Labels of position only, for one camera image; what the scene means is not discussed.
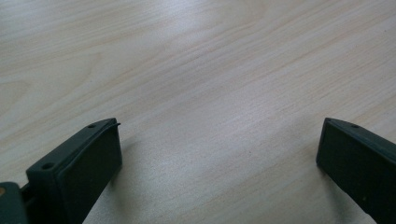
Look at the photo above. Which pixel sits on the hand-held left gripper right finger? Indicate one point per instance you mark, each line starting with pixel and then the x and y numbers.
pixel 358 168

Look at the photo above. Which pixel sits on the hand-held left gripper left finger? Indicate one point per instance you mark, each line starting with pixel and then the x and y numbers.
pixel 77 174

